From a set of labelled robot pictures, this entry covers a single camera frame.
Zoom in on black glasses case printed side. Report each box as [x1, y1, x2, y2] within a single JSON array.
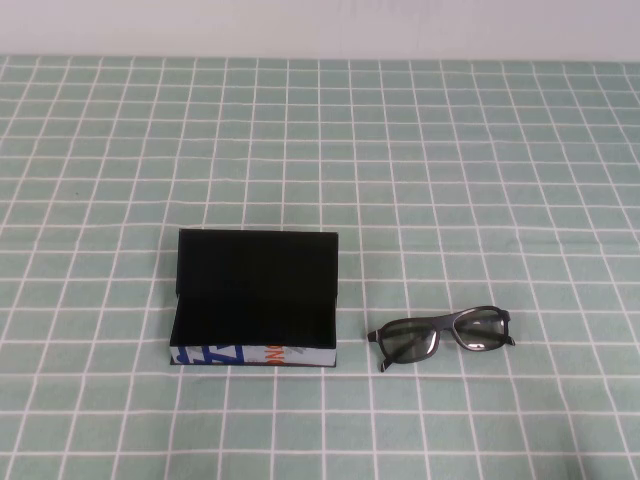
[[168, 228, 342, 370]]

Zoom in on black framed glasses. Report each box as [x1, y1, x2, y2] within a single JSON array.
[[367, 305, 517, 374]]

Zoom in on green checked tablecloth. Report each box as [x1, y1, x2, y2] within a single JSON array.
[[0, 53, 640, 480]]

